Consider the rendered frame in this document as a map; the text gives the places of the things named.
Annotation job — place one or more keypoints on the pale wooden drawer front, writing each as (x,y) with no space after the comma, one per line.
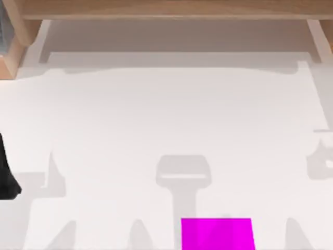
(171,9)

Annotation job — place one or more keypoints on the magenta flat square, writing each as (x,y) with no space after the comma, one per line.
(217,234)

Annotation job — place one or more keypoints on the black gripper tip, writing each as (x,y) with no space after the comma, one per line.
(6,177)

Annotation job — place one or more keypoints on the wooden cupboard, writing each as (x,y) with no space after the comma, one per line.
(15,44)

